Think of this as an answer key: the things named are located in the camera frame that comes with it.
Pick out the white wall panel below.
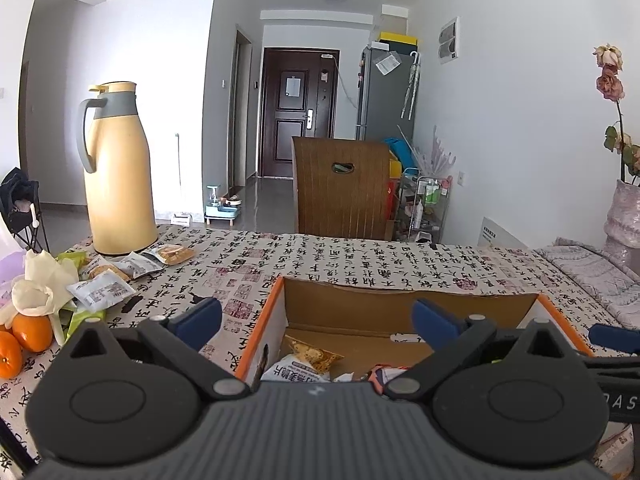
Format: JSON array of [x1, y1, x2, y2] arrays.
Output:
[[437, 16, 459, 65]]

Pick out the white printed packet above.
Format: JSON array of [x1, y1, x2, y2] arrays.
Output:
[[595, 425, 636, 476]]

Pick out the dark brown entry door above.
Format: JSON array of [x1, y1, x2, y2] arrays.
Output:
[[257, 47, 341, 180]]

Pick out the small silver packet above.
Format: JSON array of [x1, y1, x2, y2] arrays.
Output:
[[112, 252, 166, 281]]

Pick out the yellow thermos jug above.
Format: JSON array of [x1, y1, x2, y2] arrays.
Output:
[[77, 81, 160, 256]]

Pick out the wooden chair back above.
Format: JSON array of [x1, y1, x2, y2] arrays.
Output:
[[291, 136, 392, 240]]

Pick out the grey interior door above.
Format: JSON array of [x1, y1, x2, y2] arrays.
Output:
[[231, 27, 253, 188]]

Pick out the oat crisp snack packet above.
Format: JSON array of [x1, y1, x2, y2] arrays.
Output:
[[260, 340, 346, 385]]

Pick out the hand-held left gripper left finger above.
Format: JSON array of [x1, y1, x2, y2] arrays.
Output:
[[61, 297, 252, 403]]

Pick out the orange fruit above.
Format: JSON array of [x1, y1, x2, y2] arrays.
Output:
[[0, 331, 24, 379], [12, 312, 54, 354]]

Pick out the white folded umbrella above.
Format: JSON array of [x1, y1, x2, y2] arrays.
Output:
[[402, 51, 422, 121]]

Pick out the cream crumpled cloth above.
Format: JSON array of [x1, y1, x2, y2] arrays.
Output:
[[0, 249, 80, 326]]

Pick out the dried pink roses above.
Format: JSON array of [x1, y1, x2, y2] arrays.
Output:
[[593, 44, 640, 186]]

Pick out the clear cracker packet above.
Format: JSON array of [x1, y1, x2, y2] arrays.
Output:
[[80, 257, 132, 285], [150, 243, 196, 266]]

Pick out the pink textured vase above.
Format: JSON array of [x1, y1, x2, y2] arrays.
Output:
[[603, 179, 640, 261]]

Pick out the yellow flat box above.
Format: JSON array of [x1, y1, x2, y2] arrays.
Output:
[[378, 31, 420, 46]]

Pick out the red orange cardboard box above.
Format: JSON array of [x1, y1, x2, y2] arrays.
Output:
[[235, 275, 596, 386]]

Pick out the beige carton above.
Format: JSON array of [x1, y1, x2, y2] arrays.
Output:
[[381, 4, 412, 35]]

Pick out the small green packet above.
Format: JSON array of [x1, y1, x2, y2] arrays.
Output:
[[56, 251, 92, 273], [55, 309, 107, 343]]

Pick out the black folding rack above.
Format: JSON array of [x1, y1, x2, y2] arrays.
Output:
[[0, 167, 51, 253]]

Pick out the white board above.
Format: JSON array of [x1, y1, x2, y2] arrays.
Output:
[[482, 216, 533, 250]]

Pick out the wire rack trolley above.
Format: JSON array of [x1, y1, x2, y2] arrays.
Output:
[[397, 167, 451, 243]]

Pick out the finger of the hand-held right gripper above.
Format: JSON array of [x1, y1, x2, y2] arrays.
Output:
[[580, 355, 640, 386], [588, 324, 640, 348]]

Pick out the white label packet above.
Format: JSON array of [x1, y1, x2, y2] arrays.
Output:
[[66, 275, 135, 311]]

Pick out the pale lavender plume decoration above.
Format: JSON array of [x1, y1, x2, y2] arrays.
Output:
[[397, 125, 458, 178]]

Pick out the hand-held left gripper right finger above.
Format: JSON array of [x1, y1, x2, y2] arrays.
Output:
[[384, 299, 577, 403]]

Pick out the lavender plastic bag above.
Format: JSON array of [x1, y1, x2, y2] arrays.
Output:
[[0, 252, 26, 293]]

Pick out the blue white pet water dispenser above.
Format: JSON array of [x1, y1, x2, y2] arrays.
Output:
[[204, 185, 243, 226]]

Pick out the red white snack packet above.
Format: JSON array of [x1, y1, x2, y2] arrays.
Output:
[[367, 366, 416, 397]]

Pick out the blue plastic item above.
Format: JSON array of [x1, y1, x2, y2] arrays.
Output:
[[384, 136, 416, 168]]

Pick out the grey refrigerator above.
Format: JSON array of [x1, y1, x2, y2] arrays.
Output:
[[356, 44, 418, 142]]

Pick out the grey patterned table runner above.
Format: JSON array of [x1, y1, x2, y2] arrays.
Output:
[[532, 237, 640, 331]]

